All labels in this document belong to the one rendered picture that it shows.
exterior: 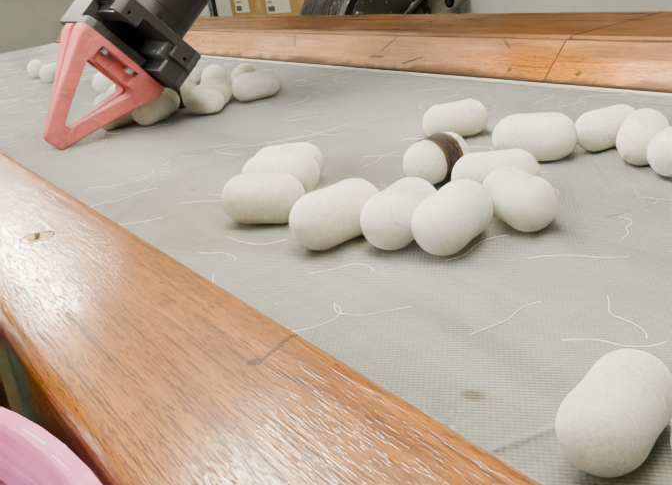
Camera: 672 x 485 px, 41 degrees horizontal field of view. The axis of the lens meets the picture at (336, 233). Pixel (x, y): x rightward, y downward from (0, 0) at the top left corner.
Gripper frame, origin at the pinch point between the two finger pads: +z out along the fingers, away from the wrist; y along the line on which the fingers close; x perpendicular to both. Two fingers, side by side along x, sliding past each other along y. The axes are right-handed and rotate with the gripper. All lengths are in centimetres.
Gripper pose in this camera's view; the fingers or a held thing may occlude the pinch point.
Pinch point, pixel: (59, 134)
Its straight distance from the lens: 62.9
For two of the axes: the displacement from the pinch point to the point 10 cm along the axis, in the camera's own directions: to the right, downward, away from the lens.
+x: 6.7, 5.3, 5.3
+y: 5.1, 2.0, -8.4
